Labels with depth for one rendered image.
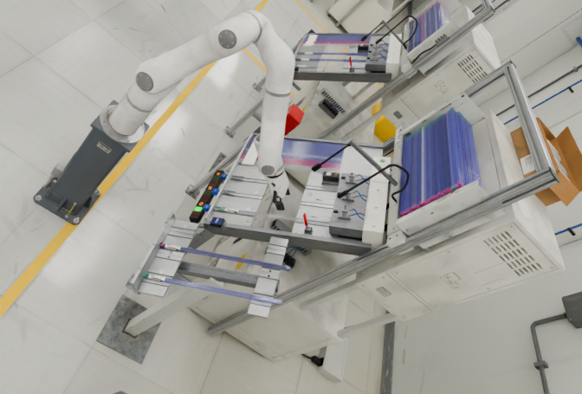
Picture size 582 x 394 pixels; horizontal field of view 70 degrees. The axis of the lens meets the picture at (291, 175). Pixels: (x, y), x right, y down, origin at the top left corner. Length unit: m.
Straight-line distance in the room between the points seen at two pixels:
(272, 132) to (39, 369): 1.43
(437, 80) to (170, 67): 1.82
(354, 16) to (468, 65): 3.52
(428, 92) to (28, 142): 2.36
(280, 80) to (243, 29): 0.19
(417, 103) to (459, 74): 0.32
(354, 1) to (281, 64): 4.78
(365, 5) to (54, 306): 5.11
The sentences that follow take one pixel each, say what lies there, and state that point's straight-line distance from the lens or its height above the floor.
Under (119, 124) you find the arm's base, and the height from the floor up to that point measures 0.76.
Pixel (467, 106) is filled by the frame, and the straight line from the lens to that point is 1.98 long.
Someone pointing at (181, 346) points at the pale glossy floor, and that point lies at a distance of 2.47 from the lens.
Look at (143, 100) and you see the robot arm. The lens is 1.72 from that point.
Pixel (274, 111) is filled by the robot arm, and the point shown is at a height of 1.34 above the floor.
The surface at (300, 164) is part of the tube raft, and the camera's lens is 2.06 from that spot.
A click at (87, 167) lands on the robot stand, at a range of 2.09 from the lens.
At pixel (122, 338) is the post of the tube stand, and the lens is 2.33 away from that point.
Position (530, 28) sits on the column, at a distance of 4.69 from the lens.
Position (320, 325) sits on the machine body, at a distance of 2.23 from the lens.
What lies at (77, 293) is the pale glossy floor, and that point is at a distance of 2.32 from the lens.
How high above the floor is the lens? 2.13
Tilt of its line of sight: 37 degrees down
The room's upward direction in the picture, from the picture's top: 54 degrees clockwise
